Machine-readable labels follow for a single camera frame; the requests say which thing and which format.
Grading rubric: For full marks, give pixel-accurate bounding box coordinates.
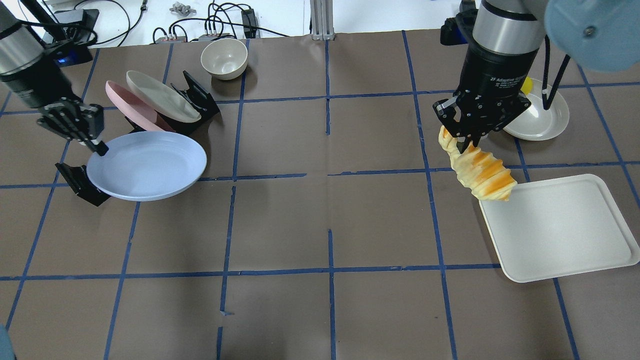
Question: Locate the black dish rack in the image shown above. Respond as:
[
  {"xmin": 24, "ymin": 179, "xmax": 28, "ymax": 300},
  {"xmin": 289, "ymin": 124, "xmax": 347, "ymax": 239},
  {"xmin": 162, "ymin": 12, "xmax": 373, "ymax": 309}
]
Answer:
[{"xmin": 55, "ymin": 71, "xmax": 220, "ymax": 207}]

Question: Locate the cream bowl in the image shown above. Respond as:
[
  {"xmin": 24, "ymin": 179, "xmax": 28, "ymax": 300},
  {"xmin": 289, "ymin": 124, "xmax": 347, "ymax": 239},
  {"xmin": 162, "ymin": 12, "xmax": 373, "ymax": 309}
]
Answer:
[{"xmin": 199, "ymin": 38, "xmax": 249, "ymax": 81}]

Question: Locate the white rectangular tray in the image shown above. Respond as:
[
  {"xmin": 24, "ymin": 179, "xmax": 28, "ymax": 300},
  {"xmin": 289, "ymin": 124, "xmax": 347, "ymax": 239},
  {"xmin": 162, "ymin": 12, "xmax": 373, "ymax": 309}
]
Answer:
[{"xmin": 479, "ymin": 173, "xmax": 639, "ymax": 283}]

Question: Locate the white round plate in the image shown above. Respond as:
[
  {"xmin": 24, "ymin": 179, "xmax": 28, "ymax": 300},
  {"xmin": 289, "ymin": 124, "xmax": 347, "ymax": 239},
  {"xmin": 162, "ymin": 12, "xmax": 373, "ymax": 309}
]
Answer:
[{"xmin": 503, "ymin": 79, "xmax": 570, "ymax": 141}]

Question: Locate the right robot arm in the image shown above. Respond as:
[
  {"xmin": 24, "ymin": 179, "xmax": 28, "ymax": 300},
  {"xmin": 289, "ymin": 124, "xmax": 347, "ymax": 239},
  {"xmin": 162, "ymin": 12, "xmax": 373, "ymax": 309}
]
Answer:
[{"xmin": 432, "ymin": 0, "xmax": 640, "ymax": 154}]

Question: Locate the black power adapter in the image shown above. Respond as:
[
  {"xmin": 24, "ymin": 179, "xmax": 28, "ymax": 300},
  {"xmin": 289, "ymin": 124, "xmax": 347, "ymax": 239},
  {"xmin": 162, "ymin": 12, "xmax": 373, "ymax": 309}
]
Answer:
[{"xmin": 241, "ymin": 9, "xmax": 258, "ymax": 39}]

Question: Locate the pink plate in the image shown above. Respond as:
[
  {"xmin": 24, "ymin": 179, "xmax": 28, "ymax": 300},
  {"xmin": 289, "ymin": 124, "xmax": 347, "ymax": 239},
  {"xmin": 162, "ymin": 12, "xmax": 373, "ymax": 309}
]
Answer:
[{"xmin": 105, "ymin": 80, "xmax": 175, "ymax": 133}]

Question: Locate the blue plate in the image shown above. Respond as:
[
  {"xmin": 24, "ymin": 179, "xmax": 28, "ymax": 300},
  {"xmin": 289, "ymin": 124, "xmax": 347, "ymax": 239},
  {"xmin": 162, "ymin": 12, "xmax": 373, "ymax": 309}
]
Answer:
[{"xmin": 86, "ymin": 131, "xmax": 208, "ymax": 202}]

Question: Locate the striped orange bread roll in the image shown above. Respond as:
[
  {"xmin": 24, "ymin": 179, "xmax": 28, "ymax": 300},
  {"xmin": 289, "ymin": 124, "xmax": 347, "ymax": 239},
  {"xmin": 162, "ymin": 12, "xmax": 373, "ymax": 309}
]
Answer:
[{"xmin": 438, "ymin": 125, "xmax": 518, "ymax": 201}]

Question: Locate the yellow lemon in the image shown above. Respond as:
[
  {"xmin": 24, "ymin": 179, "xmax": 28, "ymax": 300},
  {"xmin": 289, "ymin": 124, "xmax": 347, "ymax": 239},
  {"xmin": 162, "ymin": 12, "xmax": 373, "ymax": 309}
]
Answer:
[{"xmin": 520, "ymin": 76, "xmax": 534, "ymax": 96}]

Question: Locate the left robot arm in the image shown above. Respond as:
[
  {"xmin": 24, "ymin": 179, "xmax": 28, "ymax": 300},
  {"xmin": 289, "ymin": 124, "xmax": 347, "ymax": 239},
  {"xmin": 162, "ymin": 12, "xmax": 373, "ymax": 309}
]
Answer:
[{"xmin": 0, "ymin": 6, "xmax": 109, "ymax": 157}]

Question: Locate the cream plate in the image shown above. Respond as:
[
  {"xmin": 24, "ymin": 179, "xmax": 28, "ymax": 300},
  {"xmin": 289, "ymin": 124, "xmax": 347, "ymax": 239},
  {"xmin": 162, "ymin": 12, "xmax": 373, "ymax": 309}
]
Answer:
[{"xmin": 126, "ymin": 70, "xmax": 202, "ymax": 123}]

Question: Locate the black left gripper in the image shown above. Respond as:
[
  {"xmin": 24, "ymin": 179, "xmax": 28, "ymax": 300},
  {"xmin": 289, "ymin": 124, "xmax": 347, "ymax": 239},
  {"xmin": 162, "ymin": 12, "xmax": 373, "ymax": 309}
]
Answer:
[{"xmin": 38, "ymin": 96, "xmax": 109, "ymax": 157}]

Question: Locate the aluminium frame post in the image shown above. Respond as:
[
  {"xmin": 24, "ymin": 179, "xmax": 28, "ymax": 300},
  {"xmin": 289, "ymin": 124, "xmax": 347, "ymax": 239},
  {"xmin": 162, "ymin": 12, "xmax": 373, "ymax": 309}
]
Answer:
[{"xmin": 310, "ymin": 0, "xmax": 335, "ymax": 41}]

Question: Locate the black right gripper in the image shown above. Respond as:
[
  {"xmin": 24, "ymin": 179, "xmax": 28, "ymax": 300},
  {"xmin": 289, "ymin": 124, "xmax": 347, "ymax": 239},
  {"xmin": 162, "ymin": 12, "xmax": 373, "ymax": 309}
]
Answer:
[{"xmin": 432, "ymin": 42, "xmax": 532, "ymax": 156}]

